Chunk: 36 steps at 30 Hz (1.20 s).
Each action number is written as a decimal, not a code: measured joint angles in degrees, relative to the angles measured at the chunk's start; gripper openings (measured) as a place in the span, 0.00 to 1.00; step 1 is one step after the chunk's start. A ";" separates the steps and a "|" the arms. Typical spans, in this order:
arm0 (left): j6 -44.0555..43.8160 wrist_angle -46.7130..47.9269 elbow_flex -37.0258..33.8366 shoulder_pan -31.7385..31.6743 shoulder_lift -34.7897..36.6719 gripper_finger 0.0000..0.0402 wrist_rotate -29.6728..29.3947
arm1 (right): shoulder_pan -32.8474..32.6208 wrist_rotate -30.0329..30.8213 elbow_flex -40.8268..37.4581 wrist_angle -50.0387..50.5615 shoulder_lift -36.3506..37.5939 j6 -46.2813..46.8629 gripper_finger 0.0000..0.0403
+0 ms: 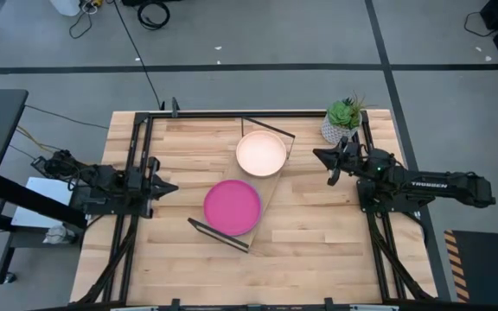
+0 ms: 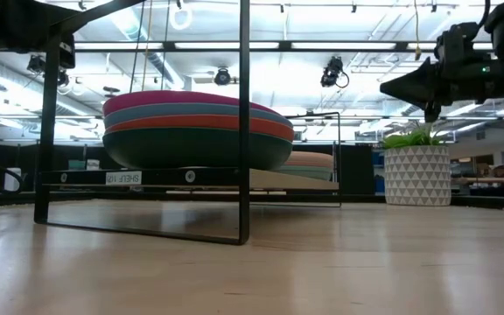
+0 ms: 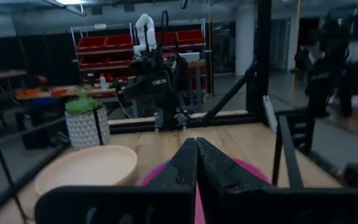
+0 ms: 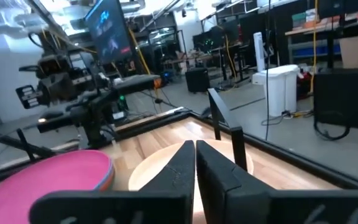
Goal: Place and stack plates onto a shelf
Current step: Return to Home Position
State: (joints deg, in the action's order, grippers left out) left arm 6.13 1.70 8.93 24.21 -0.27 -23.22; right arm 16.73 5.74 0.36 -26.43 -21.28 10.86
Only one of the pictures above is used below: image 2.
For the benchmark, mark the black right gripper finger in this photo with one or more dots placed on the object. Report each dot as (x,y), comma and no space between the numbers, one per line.
(418,85)

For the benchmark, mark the peach round plate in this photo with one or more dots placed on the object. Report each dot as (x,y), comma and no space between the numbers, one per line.
(311,158)

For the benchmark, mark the blue round plate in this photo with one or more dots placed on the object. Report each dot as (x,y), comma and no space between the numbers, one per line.
(182,109)

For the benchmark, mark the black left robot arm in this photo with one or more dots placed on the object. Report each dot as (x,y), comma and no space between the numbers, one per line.
(7,26)

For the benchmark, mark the black metal wooden shelf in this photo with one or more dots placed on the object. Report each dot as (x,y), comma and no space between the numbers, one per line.
(217,176)

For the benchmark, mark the white shelf label sticker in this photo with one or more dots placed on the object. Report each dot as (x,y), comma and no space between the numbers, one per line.
(123,178)

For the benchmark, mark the green succulent plant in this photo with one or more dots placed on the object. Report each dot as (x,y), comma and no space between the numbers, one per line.
(409,140)

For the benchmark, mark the white triangle patterned plant pot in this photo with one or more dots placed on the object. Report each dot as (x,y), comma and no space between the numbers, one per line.
(418,179)

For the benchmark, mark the wooden background table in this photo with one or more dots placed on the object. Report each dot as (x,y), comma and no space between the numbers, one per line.
(497,179)

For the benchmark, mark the grey round plate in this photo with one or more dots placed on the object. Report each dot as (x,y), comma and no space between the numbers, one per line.
(313,173)

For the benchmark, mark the white small box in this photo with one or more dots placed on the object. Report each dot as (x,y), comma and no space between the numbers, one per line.
(93,165)

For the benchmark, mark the teal small box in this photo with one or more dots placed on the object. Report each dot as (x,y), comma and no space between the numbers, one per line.
(76,165)

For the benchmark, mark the white cup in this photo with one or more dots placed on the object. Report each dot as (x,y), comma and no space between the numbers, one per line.
(12,181)

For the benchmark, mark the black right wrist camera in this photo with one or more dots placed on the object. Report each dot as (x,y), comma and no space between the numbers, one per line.
(455,41)

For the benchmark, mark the black overhead frame bar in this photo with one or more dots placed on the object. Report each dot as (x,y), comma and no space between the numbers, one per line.
(284,45)

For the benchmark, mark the round black ceiling camera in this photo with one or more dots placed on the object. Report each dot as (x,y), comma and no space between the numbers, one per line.
(222,77)

